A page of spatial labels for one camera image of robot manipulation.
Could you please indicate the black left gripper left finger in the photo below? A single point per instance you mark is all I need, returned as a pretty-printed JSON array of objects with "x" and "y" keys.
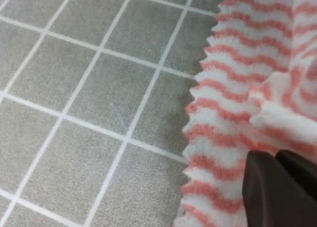
[{"x": 272, "y": 197}]

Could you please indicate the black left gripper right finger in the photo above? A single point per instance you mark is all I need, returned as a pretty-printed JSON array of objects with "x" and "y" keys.
[{"x": 301, "y": 169}]

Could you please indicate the pink white wavy striped towel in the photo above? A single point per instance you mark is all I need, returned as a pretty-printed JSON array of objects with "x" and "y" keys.
[{"x": 257, "y": 91}]

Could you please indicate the grey checked tablecloth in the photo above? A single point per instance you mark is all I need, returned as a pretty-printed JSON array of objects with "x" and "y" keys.
[{"x": 92, "y": 99}]

